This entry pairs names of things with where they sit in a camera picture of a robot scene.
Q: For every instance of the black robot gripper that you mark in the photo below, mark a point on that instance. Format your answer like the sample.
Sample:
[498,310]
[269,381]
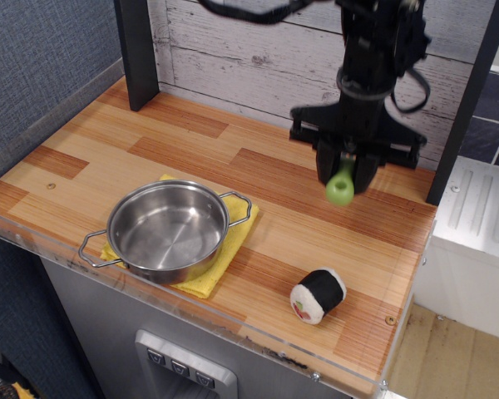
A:
[357,124]

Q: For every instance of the green handled grey spatula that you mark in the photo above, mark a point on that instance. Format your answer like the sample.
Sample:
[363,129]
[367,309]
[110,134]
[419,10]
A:
[340,188]

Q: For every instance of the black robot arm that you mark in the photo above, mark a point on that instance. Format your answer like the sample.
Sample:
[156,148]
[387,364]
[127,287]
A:
[383,41]

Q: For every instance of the yellow cloth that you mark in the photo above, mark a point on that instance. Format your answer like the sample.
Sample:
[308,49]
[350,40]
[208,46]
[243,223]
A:
[233,245]

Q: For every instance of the plush sushi roll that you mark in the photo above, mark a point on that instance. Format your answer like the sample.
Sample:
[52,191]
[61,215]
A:
[318,293]

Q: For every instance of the white ribbed cabinet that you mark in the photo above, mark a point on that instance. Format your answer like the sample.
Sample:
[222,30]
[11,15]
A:
[459,275]

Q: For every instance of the stainless steel pot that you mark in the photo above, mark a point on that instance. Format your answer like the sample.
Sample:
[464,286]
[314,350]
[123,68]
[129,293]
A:
[166,230]

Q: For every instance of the clear acrylic front guard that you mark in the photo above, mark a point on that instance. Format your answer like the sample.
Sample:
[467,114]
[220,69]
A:
[106,307]

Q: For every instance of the silver dispenser panel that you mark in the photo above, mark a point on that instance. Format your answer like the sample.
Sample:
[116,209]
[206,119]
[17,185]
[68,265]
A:
[172,371]

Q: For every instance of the yellow object bottom left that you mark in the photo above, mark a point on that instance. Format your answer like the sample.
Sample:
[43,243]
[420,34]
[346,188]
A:
[14,390]

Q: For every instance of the dark right post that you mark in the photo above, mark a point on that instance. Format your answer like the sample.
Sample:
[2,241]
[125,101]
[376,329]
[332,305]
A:
[476,82]

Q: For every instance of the dark post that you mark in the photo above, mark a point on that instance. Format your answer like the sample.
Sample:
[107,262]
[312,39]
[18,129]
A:
[476,82]
[137,50]

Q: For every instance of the dark left post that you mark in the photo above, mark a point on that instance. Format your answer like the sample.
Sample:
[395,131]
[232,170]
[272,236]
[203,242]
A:
[137,50]

